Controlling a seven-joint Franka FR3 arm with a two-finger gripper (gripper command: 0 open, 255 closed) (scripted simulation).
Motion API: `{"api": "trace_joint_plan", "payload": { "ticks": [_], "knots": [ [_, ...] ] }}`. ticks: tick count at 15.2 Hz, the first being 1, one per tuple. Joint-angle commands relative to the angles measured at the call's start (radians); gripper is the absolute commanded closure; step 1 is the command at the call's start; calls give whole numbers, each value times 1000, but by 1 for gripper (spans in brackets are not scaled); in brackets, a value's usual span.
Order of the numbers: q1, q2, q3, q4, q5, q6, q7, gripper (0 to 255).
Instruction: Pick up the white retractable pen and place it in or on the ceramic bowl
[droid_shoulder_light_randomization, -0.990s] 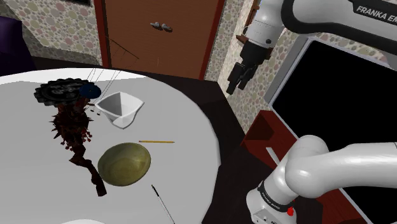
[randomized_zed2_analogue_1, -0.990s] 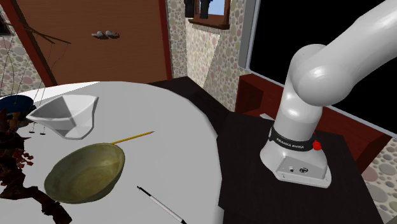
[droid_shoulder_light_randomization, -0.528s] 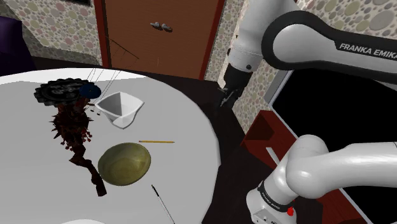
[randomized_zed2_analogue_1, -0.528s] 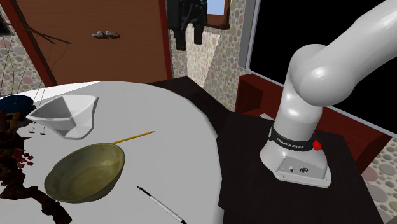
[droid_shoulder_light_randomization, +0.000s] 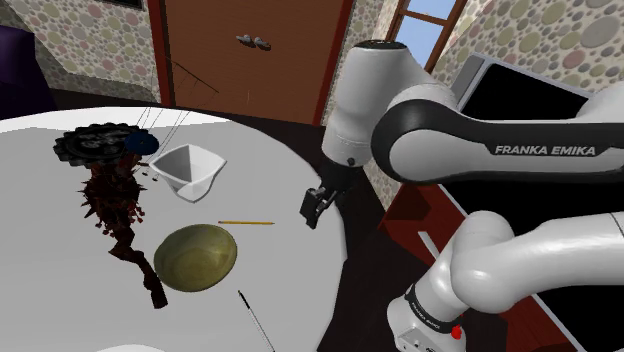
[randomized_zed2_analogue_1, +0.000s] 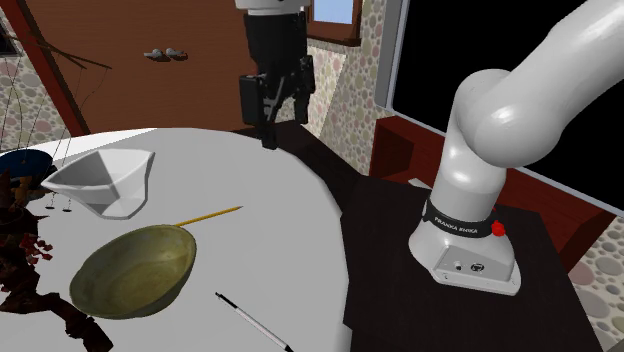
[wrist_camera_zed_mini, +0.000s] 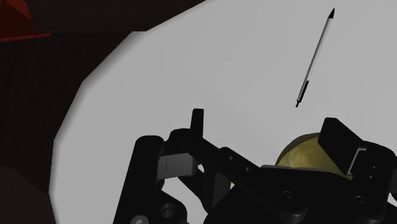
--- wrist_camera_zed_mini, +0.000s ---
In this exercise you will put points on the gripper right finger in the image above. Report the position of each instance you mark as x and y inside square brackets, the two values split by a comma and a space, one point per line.
[369, 167]

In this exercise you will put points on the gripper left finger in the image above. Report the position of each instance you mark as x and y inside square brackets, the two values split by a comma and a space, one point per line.
[145, 173]

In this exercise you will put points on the yellow-green round bowl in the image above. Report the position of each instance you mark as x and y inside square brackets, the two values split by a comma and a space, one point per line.
[305, 155]

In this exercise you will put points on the white and black pen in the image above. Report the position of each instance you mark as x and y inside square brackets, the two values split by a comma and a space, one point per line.
[315, 58]

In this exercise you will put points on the red object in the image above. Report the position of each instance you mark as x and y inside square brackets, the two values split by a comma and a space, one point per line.
[14, 20]

